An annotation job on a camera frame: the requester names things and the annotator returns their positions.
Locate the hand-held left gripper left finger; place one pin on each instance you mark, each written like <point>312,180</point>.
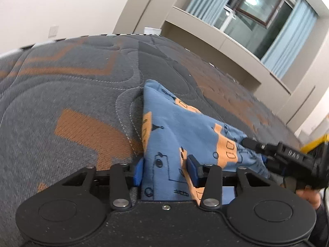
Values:
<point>138,172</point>

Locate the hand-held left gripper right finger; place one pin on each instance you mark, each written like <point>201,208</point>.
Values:
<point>192,169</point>

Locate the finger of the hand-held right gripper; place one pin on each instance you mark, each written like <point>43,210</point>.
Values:
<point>275,167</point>
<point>259,147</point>

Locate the blue pants with orange print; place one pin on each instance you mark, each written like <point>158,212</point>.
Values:
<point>180,123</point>

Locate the person's right hand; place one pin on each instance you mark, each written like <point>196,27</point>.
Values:
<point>311,198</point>

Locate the yellow box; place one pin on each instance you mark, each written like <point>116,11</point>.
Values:
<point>312,145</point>

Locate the grey and orange quilted mattress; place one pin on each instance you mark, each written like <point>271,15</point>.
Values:
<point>77,95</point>

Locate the beige bay window ledge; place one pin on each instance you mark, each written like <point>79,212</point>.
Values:
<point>231,43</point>

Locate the light blue curtain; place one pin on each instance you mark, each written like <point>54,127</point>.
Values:
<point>210,0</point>
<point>290,41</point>

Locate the window with dark frame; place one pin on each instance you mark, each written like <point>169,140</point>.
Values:
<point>259,7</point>

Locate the white wall switch plate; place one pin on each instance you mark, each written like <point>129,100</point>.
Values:
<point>53,30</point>

